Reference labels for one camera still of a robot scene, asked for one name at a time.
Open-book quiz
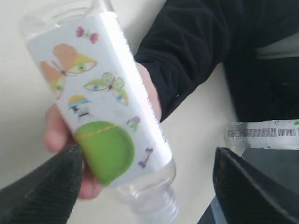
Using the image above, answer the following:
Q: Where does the black sleeved forearm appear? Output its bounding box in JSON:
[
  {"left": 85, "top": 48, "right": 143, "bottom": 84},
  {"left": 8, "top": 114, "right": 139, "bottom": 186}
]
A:
[{"left": 135, "top": 0, "right": 299, "bottom": 122}]

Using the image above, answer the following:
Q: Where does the butterfly label square bottle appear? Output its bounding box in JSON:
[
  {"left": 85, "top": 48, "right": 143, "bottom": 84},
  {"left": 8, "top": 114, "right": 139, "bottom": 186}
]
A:
[{"left": 19, "top": 0, "right": 178, "bottom": 224}]

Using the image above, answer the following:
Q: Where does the jasmine oolong tea bottle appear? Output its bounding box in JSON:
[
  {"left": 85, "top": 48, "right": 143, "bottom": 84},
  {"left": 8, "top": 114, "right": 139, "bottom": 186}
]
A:
[{"left": 224, "top": 119, "right": 299, "bottom": 155}]

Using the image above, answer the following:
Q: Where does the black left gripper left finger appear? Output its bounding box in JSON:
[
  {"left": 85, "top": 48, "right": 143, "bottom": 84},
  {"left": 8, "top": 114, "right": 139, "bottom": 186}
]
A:
[{"left": 0, "top": 145, "right": 83, "bottom": 224}]

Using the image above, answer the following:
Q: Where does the person's open hand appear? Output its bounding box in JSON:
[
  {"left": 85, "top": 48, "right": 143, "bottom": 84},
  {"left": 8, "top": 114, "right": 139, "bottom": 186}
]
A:
[{"left": 43, "top": 63, "right": 163, "bottom": 199}]

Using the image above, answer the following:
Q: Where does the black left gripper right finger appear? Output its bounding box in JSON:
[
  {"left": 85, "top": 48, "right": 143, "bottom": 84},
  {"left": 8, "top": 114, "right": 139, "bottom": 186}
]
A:
[{"left": 196, "top": 147, "right": 299, "bottom": 224}]

